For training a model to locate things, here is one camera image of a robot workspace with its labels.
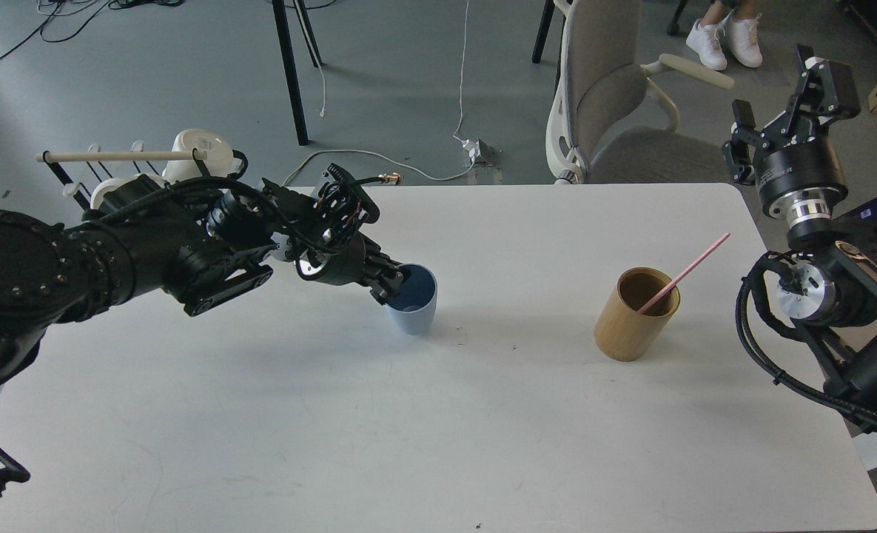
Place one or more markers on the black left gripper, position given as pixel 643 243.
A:
pixel 362 262

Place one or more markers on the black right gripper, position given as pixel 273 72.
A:
pixel 802 181

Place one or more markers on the blue plastic cup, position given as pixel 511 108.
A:
pixel 412 309

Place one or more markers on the pink chopstick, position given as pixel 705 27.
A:
pixel 667 289

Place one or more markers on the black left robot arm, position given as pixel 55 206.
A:
pixel 204 241

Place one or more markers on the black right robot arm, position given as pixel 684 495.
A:
pixel 823 290

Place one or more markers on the white sneaker right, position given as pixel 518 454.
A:
pixel 742 40

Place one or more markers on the white sneaker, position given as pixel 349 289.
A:
pixel 704 40
pixel 742 40

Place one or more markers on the white sneaker left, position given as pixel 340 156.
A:
pixel 704 40

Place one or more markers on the white power adapter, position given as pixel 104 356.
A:
pixel 480 153

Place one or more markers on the grey office chair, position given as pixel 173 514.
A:
pixel 600 83

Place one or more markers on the white mug upper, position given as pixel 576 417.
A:
pixel 221 160

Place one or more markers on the white mug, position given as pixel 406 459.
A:
pixel 221 160
pixel 112 189

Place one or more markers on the bamboo cylinder holder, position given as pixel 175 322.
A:
pixel 623 332

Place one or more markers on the black table leg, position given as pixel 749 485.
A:
pixel 288 60

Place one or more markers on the white mug lower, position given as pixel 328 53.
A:
pixel 112 189

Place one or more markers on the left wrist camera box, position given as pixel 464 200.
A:
pixel 342 205

